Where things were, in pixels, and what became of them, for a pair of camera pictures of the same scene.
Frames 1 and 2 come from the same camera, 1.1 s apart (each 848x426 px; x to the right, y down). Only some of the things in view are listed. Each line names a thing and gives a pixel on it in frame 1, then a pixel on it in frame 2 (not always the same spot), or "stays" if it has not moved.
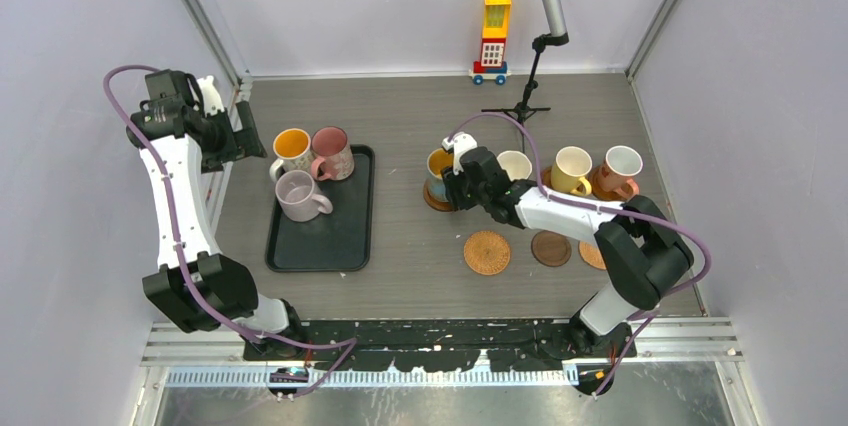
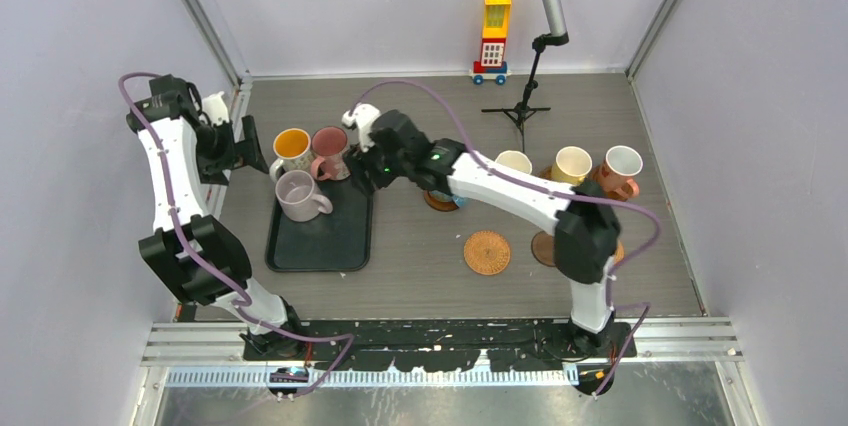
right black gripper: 453,183 to 361,162
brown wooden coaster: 436,204 stays
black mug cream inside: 516,163 stays
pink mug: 332,156 stays
